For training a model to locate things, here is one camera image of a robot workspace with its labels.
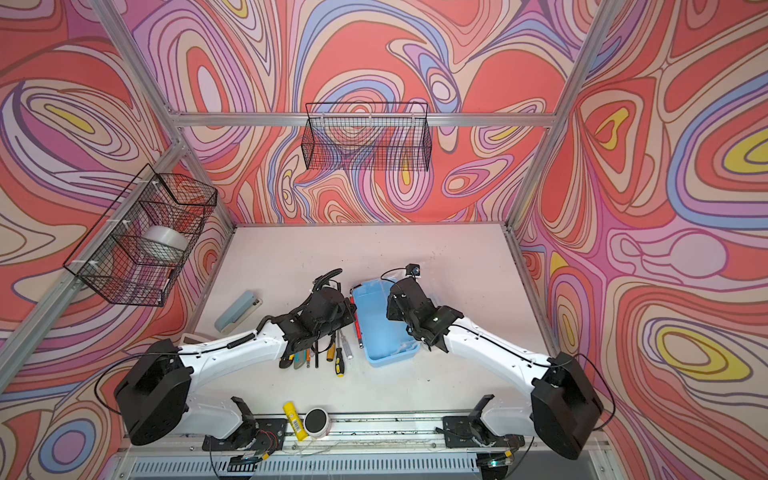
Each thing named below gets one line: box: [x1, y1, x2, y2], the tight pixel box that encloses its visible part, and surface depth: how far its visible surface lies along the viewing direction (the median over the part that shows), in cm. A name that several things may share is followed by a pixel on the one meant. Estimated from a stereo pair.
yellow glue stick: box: [282, 401, 309, 442], surface depth 76 cm
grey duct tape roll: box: [143, 225, 188, 261], surface depth 74 cm
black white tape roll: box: [303, 407, 332, 438], surface depth 73 cm
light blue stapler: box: [214, 290, 263, 334], surface depth 94 cm
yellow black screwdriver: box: [335, 329, 345, 377], surface depth 85 cm
